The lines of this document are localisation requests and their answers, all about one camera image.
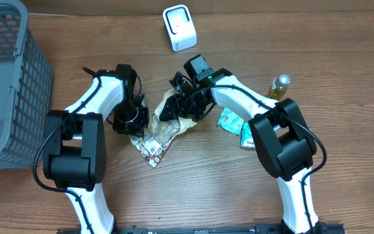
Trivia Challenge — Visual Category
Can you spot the white barcode scanner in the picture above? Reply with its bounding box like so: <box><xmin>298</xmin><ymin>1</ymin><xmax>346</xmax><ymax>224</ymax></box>
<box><xmin>162</xmin><ymin>4</ymin><xmax>197</xmax><ymax>52</ymax></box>

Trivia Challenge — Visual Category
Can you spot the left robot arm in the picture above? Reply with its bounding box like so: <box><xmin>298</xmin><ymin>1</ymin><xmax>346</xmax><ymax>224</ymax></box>
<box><xmin>33</xmin><ymin>64</ymin><xmax>149</xmax><ymax>233</ymax></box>

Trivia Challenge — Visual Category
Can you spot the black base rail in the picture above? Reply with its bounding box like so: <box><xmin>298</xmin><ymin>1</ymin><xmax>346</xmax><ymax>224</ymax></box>
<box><xmin>56</xmin><ymin>222</ymin><xmax>346</xmax><ymax>234</ymax></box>

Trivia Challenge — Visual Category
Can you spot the grey plastic mesh basket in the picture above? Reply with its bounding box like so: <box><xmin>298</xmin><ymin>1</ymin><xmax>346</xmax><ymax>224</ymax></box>
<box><xmin>0</xmin><ymin>0</ymin><xmax>53</xmax><ymax>170</ymax></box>

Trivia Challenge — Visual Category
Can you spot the small teal white packet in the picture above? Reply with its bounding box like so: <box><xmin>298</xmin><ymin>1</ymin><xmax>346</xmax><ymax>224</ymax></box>
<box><xmin>240</xmin><ymin>122</ymin><xmax>255</xmax><ymax>149</ymax></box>

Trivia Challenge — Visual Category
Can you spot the brown Pantree snack pouch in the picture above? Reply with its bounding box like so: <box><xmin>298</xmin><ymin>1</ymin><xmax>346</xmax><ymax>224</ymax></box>
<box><xmin>129</xmin><ymin>90</ymin><xmax>197</xmax><ymax>168</ymax></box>

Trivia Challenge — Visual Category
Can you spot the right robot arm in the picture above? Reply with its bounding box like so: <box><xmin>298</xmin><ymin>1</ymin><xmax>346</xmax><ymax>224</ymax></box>
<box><xmin>159</xmin><ymin>68</ymin><xmax>321</xmax><ymax>233</ymax></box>

